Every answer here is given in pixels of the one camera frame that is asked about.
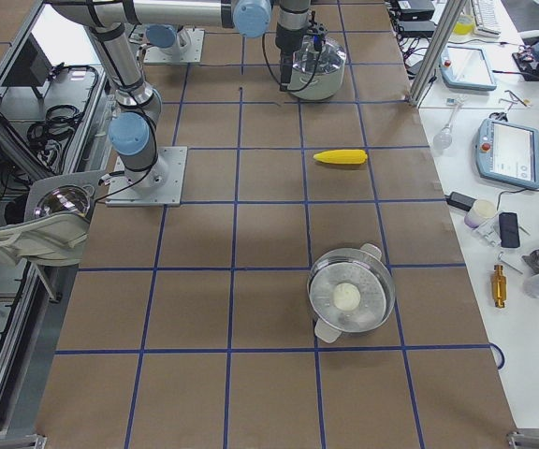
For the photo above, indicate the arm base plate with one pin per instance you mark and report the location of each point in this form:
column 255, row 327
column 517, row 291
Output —
column 162, row 186
column 170, row 45

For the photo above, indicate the glass pot lid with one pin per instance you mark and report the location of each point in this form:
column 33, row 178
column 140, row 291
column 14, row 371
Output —
column 330, row 59

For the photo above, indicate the near blue teach pendant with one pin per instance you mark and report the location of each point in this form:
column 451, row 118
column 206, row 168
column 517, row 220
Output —
column 508, row 153

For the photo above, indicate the clear light bulb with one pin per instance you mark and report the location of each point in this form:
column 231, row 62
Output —
column 443, row 139

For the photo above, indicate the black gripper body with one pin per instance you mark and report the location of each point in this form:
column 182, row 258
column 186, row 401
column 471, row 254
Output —
column 285, row 46

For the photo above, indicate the aluminium frame post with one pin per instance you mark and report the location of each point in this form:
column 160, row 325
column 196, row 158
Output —
column 444, row 29

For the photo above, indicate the far blue teach pendant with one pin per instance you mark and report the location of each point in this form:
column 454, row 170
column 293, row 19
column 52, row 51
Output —
column 466, row 67

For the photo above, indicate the yellow plastic corn cob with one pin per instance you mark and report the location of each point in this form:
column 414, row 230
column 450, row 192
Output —
column 352, row 157

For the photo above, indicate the blue teach pendant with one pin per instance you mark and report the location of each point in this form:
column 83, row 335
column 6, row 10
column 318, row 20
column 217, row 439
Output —
column 508, row 153
column 466, row 67

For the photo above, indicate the white keyboard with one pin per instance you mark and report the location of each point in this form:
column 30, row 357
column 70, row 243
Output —
column 485, row 19

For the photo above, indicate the gold metal cylinder tool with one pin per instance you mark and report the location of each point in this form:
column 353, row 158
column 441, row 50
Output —
column 498, row 286

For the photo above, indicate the white steamed bun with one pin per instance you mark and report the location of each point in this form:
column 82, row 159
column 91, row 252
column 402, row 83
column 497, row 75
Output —
column 346, row 296

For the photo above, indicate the metal bowl on chair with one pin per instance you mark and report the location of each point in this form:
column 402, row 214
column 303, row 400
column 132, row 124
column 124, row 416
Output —
column 71, row 198

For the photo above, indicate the stainless steel steamer pot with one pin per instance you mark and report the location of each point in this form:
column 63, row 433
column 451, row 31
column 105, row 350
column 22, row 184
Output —
column 362, row 267

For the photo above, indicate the black scissors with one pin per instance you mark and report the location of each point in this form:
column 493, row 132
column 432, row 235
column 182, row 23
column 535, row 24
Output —
column 498, row 116

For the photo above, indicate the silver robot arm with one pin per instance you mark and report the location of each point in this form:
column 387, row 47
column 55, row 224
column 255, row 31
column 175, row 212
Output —
column 147, row 170
column 292, row 24

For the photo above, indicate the pale green electric pot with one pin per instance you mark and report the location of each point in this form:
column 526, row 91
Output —
column 315, row 87

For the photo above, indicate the black power adapter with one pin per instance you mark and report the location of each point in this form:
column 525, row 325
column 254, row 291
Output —
column 460, row 201

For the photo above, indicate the black smartphone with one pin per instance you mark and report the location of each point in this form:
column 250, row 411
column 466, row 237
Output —
column 509, row 230

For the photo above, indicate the white paper cup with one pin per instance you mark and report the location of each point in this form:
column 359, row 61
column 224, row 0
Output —
column 480, row 211

